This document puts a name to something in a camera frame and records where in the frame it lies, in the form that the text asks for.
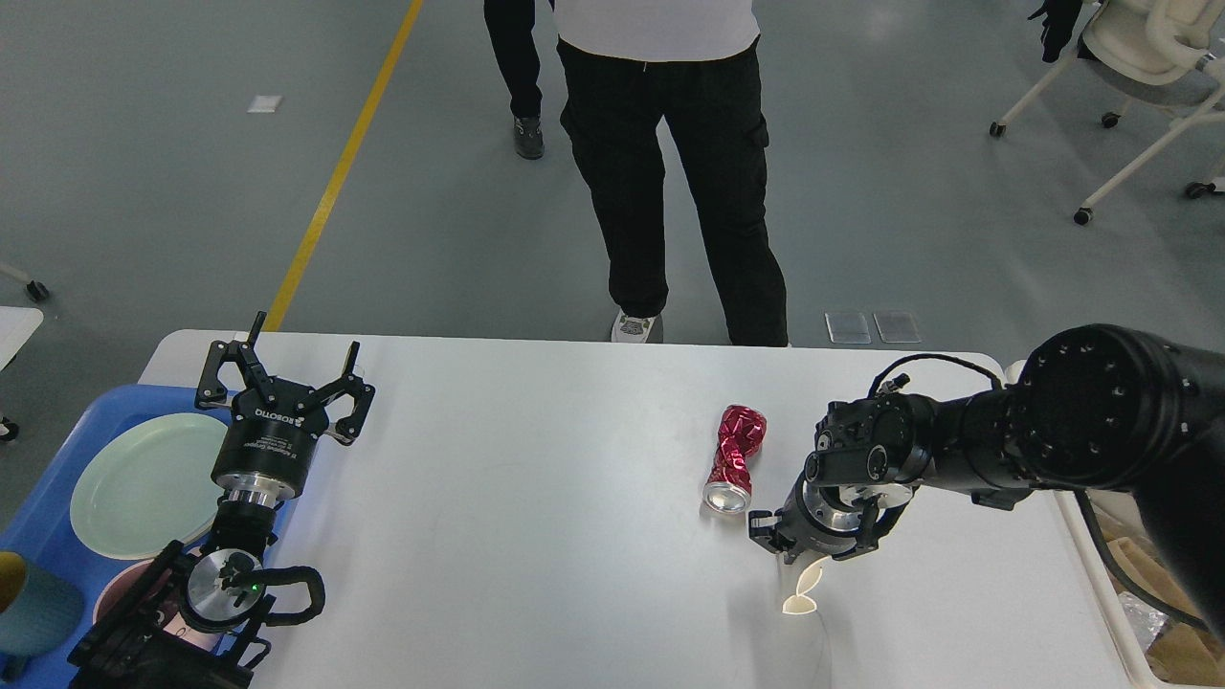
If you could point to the clear floor plate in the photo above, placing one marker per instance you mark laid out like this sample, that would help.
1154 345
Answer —
897 327
848 328

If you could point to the person in dark sneakers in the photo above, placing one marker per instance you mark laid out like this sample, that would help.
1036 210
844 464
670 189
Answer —
510 25

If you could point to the beige plastic bin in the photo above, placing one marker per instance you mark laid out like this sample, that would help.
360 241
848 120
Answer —
1122 508

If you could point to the brown paper bag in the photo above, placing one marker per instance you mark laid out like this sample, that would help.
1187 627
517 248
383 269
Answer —
1174 652

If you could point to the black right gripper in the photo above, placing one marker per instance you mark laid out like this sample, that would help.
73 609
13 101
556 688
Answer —
818 520

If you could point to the clear floor plate left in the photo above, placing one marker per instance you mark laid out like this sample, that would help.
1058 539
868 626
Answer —
848 328

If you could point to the crushed red can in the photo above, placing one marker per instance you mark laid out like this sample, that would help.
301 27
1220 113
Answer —
740 435

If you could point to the black garment on chair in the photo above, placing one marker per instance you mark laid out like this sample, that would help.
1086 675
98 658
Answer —
1059 19

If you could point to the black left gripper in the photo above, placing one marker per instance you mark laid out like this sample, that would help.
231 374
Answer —
270 445

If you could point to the pink HOME mug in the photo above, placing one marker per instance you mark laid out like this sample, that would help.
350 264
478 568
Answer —
117 588

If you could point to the clear floor plate right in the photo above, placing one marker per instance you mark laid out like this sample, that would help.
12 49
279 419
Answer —
897 327

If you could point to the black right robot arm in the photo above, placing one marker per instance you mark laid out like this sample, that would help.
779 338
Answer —
1098 407

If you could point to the white side table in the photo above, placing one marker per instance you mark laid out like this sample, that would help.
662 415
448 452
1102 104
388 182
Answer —
17 327

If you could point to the teal mug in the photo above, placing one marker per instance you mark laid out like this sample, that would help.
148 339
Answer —
39 609

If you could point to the blue plastic tray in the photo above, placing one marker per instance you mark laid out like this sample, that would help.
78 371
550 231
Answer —
42 531

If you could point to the white paper cup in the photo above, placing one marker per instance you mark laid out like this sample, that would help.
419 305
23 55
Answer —
804 581

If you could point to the chair caster at left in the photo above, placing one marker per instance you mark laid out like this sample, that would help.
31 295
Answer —
36 291

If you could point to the white office chair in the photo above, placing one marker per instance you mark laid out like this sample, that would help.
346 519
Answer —
1157 53

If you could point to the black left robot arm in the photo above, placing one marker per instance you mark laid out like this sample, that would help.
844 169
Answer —
194 620

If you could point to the mint green plate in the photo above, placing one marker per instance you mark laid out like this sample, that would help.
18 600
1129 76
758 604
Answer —
149 486

